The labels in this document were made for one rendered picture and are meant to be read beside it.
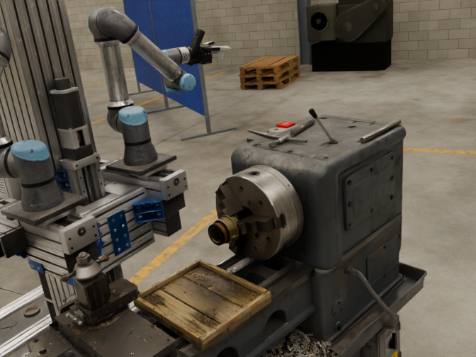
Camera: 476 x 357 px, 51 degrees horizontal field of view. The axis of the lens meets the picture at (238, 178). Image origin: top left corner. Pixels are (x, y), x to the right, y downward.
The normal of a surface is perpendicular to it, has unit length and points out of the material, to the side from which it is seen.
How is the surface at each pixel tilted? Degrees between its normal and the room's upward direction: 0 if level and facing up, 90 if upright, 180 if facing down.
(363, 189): 90
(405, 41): 90
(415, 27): 90
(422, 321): 0
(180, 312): 0
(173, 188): 90
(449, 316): 0
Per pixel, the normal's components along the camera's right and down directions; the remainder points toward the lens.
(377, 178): 0.70, 0.19
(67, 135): -0.58, 0.35
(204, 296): -0.10, -0.93
